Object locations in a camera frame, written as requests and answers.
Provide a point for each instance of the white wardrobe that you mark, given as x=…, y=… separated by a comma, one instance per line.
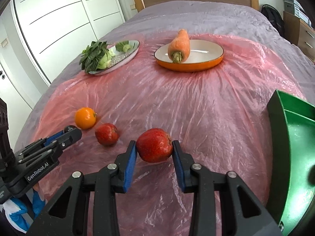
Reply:
x=61, y=17

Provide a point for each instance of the orange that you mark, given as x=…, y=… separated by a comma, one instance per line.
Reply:
x=85, y=118

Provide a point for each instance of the purple bed sheet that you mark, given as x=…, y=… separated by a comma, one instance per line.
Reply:
x=196, y=17

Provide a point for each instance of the large bok choy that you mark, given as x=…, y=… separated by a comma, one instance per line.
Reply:
x=94, y=54

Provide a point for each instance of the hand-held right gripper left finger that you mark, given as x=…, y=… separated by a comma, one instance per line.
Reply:
x=130, y=167

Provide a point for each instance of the grey storage box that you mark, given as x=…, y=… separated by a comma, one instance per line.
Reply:
x=288, y=5

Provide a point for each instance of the white wall switch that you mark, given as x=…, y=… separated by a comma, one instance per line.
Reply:
x=133, y=7
x=4, y=42

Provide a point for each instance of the dark plum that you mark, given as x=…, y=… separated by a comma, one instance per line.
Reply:
x=311, y=172
x=69, y=128

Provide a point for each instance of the red apple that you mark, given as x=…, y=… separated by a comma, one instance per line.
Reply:
x=106, y=134
x=153, y=145

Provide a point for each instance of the orange rimmed plate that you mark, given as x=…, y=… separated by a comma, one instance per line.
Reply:
x=204, y=51

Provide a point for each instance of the green rectangular tray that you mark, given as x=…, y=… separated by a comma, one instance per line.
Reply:
x=295, y=140

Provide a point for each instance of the grey patterned plate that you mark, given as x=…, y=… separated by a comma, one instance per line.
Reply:
x=128, y=54

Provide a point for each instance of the black backpack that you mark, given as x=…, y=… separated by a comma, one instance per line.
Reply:
x=273, y=19

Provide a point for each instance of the wooden drawer cabinet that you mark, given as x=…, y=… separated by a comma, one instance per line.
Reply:
x=302, y=36

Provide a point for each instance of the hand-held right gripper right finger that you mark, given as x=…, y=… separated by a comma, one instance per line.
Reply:
x=178, y=169

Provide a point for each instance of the white printer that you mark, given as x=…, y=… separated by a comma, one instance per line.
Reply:
x=302, y=13

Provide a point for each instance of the carrot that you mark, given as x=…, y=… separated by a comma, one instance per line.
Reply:
x=179, y=44

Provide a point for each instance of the small bok choy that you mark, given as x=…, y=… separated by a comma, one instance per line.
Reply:
x=123, y=46

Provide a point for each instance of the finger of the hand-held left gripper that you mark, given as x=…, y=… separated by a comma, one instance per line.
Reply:
x=71, y=139
x=55, y=137

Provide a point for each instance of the pink plastic sheet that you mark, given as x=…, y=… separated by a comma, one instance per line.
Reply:
x=196, y=91

